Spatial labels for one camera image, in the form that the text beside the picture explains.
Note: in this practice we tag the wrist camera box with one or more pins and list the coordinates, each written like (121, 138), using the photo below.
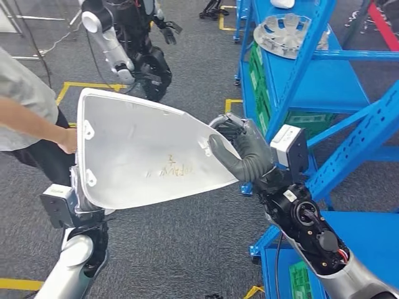
(289, 150)
(57, 204)

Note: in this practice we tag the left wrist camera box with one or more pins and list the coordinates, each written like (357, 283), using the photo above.
(57, 204)

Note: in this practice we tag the white plastic shell part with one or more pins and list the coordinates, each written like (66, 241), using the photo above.
(140, 148)

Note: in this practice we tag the blue metal shelf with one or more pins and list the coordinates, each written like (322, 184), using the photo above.
(374, 243)
(311, 82)

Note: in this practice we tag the black and white humanoid robot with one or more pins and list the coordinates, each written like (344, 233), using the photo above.
(140, 49)

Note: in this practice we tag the person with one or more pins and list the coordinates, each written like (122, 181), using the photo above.
(25, 107)

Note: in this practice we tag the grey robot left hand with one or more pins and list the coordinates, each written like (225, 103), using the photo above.
(76, 198)

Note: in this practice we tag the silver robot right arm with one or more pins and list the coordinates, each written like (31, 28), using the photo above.
(311, 235)

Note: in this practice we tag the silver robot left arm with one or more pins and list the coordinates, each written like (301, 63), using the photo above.
(68, 264)

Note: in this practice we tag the person's hand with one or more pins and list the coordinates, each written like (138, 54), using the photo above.
(68, 141)

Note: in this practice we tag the black tripod legs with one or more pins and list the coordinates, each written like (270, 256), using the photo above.
(214, 9)

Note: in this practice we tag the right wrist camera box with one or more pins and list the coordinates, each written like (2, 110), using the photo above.
(289, 150)

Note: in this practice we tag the red barrier tape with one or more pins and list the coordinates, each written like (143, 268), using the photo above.
(385, 27)

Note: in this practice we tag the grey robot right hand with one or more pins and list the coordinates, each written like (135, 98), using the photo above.
(249, 157)

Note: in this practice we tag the yellow floor tape strip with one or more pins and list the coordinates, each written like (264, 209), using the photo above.
(232, 104)
(90, 86)
(20, 284)
(223, 18)

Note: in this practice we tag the silver wheel hubcap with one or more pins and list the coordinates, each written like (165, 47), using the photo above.
(286, 35)

